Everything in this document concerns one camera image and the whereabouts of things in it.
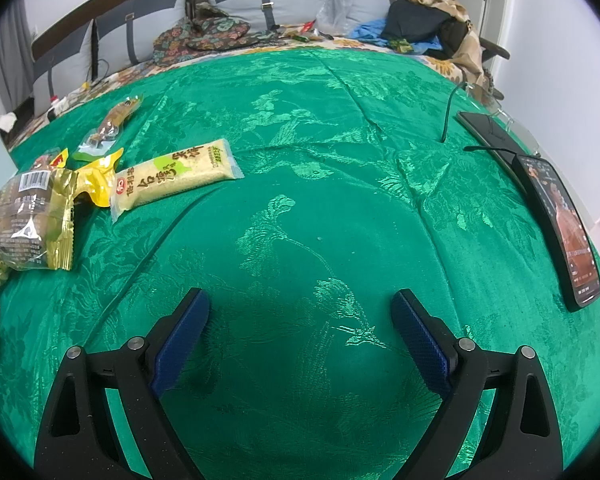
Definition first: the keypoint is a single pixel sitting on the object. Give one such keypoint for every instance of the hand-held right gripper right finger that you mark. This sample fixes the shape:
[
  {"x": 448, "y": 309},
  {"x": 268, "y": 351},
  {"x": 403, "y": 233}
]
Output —
[{"x": 420, "y": 345}]

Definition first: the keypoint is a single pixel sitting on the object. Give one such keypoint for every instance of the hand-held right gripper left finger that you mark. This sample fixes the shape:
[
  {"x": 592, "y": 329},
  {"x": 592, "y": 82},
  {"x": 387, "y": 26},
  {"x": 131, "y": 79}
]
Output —
[{"x": 182, "y": 340}]

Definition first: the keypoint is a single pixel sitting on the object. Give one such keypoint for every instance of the gold bread packet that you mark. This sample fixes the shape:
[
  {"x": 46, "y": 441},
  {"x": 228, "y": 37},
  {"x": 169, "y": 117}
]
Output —
[{"x": 20, "y": 225}]

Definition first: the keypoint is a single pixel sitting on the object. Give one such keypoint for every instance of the cream rice cracker packet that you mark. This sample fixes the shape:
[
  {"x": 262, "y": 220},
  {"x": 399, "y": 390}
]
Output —
[{"x": 175, "y": 180}]

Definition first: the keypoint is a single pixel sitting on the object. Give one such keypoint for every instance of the yellow snack packet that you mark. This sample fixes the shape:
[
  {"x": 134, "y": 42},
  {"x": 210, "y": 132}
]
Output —
[{"x": 97, "y": 182}]

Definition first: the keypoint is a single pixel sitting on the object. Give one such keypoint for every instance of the green patterned blanket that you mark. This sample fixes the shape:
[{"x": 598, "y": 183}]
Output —
[{"x": 300, "y": 210}]

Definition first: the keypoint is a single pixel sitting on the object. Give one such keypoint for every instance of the black smartphone with lit screen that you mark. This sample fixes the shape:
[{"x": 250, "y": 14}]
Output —
[{"x": 565, "y": 230}]

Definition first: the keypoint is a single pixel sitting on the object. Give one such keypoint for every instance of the white bottle with red cap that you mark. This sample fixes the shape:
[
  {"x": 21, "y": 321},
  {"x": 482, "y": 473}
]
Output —
[{"x": 55, "y": 109}]

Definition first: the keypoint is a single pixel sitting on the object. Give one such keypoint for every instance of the clear packet with brown snack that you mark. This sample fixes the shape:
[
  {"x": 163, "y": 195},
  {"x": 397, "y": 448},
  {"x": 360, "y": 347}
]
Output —
[{"x": 111, "y": 121}]

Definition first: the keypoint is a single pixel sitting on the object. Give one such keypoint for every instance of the clear eyeglasses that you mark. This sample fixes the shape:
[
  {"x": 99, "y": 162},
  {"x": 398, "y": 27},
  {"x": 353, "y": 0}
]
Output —
[{"x": 495, "y": 110}]

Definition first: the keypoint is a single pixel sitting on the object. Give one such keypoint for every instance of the grey curtain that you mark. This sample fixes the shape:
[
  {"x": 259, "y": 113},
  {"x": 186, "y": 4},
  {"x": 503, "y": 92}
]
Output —
[{"x": 10, "y": 45}]

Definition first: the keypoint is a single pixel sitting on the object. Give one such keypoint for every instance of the small green packet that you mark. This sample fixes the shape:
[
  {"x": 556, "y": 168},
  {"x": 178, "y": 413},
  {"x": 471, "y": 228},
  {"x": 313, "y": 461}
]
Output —
[{"x": 402, "y": 45}]

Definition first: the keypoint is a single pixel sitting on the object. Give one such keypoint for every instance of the black chair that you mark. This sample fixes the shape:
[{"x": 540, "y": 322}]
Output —
[{"x": 495, "y": 50}]

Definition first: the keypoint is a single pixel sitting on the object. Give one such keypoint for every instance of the dark floral quilt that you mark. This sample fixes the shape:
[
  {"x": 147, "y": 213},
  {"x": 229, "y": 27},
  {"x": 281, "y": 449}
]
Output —
[{"x": 200, "y": 35}]

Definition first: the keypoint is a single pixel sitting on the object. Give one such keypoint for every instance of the blue cloth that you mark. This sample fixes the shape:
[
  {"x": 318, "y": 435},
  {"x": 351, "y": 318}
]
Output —
[{"x": 370, "y": 30}]

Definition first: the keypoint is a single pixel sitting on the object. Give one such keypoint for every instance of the black bag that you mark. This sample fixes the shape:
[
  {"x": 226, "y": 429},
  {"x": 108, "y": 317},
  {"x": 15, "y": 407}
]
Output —
[{"x": 415, "y": 20}]

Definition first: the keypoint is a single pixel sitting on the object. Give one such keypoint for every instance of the red green wrapper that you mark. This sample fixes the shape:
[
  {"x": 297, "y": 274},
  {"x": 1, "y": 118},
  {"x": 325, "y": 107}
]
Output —
[{"x": 307, "y": 35}]

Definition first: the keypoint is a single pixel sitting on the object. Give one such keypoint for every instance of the clear plastic bag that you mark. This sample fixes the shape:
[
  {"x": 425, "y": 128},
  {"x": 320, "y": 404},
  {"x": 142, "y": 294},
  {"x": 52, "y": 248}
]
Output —
[{"x": 335, "y": 7}]

